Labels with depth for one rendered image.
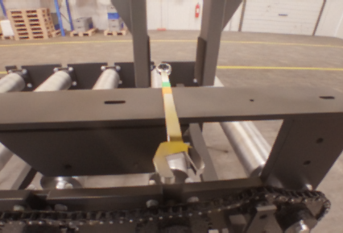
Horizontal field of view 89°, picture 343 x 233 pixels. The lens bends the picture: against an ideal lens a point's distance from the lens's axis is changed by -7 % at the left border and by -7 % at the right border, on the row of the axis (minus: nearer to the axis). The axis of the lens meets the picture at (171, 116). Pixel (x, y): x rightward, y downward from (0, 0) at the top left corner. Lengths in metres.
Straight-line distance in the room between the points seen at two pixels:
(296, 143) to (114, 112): 0.34
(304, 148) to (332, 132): 0.06
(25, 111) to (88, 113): 0.09
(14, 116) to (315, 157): 0.55
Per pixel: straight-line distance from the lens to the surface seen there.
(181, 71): 1.27
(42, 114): 0.28
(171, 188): 0.47
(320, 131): 0.45
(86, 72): 1.33
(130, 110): 0.25
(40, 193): 0.54
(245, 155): 0.64
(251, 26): 10.40
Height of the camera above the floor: 1.29
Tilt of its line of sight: 33 degrees down
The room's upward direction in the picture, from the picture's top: 2 degrees clockwise
